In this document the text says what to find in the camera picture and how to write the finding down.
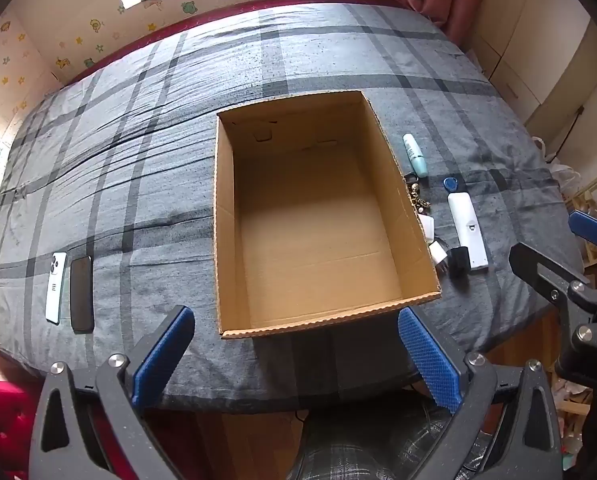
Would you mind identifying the white remote control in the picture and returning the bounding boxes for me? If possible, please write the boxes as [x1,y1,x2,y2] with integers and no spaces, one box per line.
[447,192,490,272]

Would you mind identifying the red cloth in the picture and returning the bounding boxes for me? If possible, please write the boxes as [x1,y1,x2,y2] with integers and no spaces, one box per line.
[0,350,144,480]

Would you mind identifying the grey plaid bed sheet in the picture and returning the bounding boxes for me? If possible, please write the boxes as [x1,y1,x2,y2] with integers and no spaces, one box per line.
[0,2,584,413]

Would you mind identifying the white smartphone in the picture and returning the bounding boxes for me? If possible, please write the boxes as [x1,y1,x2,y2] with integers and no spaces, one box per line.
[45,252,68,324]

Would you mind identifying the black smartphone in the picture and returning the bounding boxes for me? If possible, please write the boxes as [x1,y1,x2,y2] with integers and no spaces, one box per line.
[70,256,95,334]

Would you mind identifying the white plastic bag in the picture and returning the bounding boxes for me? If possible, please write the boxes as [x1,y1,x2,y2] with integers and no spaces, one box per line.
[531,137,579,201]

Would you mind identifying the person's plaid trousers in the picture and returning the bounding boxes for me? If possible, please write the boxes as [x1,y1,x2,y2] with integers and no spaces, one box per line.
[288,392,489,480]

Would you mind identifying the keychain with gold charms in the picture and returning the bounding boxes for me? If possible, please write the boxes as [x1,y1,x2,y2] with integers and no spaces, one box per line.
[403,173,432,211]

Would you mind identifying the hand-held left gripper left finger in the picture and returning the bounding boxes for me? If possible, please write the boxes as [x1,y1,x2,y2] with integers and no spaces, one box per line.
[28,305,195,480]

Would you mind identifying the small white plug charger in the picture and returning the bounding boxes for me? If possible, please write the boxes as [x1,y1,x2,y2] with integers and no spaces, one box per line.
[429,242,452,276]

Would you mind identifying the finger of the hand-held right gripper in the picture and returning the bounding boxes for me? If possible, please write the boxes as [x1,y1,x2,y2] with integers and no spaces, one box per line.
[569,210,597,255]
[509,242,597,323]

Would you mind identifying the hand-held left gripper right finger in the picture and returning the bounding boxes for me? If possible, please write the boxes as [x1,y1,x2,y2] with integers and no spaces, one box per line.
[397,306,564,480]

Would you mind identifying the black cylinder speaker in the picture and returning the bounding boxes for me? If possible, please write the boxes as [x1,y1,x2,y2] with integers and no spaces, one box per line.
[450,246,471,279]

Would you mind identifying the cardboard box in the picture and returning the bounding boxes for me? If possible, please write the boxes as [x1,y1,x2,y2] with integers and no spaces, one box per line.
[212,90,442,339]

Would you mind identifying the cream wardrobe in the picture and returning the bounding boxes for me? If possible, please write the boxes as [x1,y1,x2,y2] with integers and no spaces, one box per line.
[466,0,597,126]

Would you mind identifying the teal cosmetic bottle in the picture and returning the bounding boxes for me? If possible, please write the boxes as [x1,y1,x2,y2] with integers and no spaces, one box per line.
[403,133,429,178]

